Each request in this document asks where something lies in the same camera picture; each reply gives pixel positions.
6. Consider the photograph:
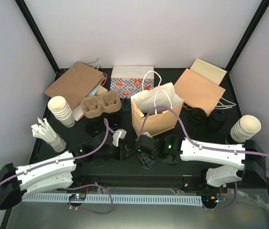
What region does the orange kraft paper bag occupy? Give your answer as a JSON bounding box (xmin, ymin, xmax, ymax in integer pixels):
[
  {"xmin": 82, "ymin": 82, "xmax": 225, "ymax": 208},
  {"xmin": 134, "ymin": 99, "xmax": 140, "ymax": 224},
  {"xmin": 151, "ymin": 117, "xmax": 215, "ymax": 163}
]
[{"xmin": 130, "ymin": 71, "xmax": 185, "ymax": 138}]

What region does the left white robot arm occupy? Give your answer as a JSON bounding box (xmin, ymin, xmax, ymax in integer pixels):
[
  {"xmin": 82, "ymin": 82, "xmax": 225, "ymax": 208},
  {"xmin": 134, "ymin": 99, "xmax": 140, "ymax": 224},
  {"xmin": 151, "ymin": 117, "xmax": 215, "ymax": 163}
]
[{"xmin": 0, "ymin": 130, "xmax": 134, "ymax": 210}]

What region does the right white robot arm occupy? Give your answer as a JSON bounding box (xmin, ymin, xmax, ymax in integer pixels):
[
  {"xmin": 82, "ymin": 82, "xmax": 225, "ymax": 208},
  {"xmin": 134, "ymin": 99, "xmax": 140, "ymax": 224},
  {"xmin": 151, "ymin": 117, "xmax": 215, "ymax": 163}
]
[{"xmin": 134, "ymin": 133, "xmax": 267, "ymax": 192}]

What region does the stack of pulp cup carriers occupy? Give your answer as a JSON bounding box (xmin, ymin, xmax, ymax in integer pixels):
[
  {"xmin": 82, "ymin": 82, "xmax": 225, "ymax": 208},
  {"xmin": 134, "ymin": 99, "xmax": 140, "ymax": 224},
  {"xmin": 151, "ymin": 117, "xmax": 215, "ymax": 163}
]
[{"xmin": 81, "ymin": 91, "xmax": 122, "ymax": 119}]

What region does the black lid stack left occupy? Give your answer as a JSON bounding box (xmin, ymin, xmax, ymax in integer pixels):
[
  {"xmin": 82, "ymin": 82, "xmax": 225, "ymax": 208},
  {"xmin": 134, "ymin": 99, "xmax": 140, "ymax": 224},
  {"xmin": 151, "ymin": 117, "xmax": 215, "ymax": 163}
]
[{"xmin": 188, "ymin": 108, "xmax": 207, "ymax": 125}]

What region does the black lid stack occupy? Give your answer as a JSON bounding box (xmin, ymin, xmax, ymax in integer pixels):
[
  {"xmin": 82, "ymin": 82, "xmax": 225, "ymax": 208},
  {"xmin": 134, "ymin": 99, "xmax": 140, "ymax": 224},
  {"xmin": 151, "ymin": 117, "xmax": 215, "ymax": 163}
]
[
  {"xmin": 207, "ymin": 110, "xmax": 227, "ymax": 131},
  {"xmin": 188, "ymin": 108, "xmax": 207, "ymax": 125}
]

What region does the checkered printed paper bag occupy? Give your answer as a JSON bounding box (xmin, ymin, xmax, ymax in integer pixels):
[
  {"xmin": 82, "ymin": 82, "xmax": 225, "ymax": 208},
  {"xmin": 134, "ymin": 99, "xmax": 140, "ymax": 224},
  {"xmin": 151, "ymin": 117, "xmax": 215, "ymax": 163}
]
[{"xmin": 110, "ymin": 65, "xmax": 155, "ymax": 98}]

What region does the left stack of paper cups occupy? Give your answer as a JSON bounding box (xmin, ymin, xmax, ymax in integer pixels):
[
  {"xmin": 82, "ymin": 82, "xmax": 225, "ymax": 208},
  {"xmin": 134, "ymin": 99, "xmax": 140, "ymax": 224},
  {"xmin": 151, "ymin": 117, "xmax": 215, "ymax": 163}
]
[{"xmin": 47, "ymin": 96, "xmax": 75, "ymax": 128}]

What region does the stack of paper cups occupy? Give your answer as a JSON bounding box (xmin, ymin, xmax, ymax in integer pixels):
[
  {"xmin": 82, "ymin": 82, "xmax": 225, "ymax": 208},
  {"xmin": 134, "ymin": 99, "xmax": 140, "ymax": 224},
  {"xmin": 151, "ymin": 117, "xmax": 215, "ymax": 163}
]
[
  {"xmin": 47, "ymin": 96, "xmax": 75, "ymax": 128},
  {"xmin": 230, "ymin": 115, "xmax": 261, "ymax": 143}
]

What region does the bundle of wrapped straws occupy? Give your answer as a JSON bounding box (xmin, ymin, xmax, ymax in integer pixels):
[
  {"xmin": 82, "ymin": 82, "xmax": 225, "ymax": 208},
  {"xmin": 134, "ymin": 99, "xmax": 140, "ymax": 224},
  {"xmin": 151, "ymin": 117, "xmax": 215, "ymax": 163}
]
[{"xmin": 31, "ymin": 117, "xmax": 66, "ymax": 153}]

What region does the orange flat bag right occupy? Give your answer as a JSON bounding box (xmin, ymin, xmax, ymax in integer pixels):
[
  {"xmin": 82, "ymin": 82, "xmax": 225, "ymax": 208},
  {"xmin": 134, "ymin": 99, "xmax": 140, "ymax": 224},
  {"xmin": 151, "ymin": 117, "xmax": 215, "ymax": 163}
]
[{"xmin": 174, "ymin": 69, "xmax": 225, "ymax": 115}]

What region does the brown flat paper bag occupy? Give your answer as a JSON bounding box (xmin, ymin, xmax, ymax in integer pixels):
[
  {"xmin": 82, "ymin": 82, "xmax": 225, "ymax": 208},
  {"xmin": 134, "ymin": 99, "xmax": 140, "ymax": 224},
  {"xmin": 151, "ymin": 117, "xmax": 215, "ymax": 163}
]
[{"xmin": 44, "ymin": 62, "xmax": 105, "ymax": 109}]

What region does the black lid stack right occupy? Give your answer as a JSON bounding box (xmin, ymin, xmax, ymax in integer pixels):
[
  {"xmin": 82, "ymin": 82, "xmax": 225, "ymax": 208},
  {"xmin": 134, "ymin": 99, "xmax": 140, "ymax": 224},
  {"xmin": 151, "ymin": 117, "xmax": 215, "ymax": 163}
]
[{"xmin": 207, "ymin": 110, "xmax": 227, "ymax": 131}]

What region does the tan flat paper bag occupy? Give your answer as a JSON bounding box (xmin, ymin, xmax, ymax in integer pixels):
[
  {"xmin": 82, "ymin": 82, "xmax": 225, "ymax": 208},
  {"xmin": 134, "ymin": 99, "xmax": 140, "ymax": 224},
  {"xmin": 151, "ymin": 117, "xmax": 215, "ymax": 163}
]
[{"xmin": 190, "ymin": 58, "xmax": 227, "ymax": 85}]

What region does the right stack of paper cups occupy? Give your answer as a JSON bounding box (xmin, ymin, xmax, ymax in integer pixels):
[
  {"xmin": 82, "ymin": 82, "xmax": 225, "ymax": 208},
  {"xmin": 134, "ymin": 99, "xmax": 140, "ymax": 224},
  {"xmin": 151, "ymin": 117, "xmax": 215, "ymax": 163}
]
[{"xmin": 230, "ymin": 115, "xmax": 261, "ymax": 143}]

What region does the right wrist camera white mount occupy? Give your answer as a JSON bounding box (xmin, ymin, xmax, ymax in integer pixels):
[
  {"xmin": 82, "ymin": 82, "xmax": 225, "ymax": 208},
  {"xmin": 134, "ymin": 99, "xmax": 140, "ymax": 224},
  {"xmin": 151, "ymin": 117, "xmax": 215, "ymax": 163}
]
[{"xmin": 142, "ymin": 131, "xmax": 153, "ymax": 138}]

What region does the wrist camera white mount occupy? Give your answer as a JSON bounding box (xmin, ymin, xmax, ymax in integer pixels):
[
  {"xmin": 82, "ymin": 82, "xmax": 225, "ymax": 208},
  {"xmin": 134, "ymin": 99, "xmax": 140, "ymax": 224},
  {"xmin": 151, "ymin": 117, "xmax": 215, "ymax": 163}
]
[
  {"xmin": 113, "ymin": 129, "xmax": 127, "ymax": 147},
  {"xmin": 142, "ymin": 131, "xmax": 153, "ymax": 138}
]

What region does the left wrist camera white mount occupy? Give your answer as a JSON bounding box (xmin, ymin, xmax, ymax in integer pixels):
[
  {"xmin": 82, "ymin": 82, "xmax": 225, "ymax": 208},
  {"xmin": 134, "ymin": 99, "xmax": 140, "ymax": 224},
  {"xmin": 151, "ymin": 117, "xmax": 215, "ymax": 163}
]
[{"xmin": 113, "ymin": 129, "xmax": 127, "ymax": 147}]

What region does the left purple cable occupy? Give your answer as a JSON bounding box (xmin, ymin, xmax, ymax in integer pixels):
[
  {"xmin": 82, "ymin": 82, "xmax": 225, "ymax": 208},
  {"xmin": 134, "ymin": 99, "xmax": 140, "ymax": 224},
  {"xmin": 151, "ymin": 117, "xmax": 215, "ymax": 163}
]
[{"xmin": 0, "ymin": 118, "xmax": 116, "ymax": 214}]

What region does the purple cable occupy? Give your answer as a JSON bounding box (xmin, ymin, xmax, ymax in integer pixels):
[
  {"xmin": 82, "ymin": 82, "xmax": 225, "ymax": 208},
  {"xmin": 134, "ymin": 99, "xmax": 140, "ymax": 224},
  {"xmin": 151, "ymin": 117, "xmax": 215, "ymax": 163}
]
[
  {"xmin": 0, "ymin": 118, "xmax": 116, "ymax": 214},
  {"xmin": 140, "ymin": 106, "xmax": 269, "ymax": 212}
]

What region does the blue slotted cable duct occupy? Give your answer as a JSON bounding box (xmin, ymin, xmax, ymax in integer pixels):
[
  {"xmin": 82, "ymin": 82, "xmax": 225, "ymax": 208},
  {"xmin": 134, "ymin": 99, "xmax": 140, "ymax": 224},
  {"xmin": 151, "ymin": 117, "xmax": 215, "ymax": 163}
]
[{"xmin": 23, "ymin": 193, "xmax": 202, "ymax": 207}]

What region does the blue bag handle string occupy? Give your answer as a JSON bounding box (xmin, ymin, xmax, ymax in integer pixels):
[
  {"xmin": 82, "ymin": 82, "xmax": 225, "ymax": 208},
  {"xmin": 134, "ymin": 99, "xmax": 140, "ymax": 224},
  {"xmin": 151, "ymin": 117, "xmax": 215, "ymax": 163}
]
[{"xmin": 121, "ymin": 96, "xmax": 133, "ymax": 112}]

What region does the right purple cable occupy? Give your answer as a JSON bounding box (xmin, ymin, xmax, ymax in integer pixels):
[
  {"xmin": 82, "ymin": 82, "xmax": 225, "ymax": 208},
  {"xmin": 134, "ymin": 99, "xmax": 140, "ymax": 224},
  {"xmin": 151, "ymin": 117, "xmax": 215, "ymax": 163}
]
[{"xmin": 140, "ymin": 106, "xmax": 269, "ymax": 212}]

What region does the right black frame post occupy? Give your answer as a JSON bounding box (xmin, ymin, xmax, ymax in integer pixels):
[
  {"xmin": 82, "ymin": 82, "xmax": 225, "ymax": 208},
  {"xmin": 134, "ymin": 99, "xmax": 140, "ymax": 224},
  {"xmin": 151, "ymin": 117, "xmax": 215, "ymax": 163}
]
[{"xmin": 225, "ymin": 0, "xmax": 269, "ymax": 71}]

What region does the black frame post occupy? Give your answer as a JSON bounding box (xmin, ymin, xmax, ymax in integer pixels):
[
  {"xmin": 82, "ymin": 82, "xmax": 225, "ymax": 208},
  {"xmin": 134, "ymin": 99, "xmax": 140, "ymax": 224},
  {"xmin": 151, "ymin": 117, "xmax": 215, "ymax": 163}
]
[
  {"xmin": 225, "ymin": 0, "xmax": 269, "ymax": 71},
  {"xmin": 15, "ymin": 0, "xmax": 60, "ymax": 73}
]

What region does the left black frame post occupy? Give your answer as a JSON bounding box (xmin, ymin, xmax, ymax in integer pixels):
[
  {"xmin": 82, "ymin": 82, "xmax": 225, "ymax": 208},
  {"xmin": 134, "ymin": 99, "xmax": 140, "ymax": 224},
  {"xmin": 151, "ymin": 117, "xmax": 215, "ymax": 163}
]
[{"xmin": 15, "ymin": 0, "xmax": 60, "ymax": 73}]

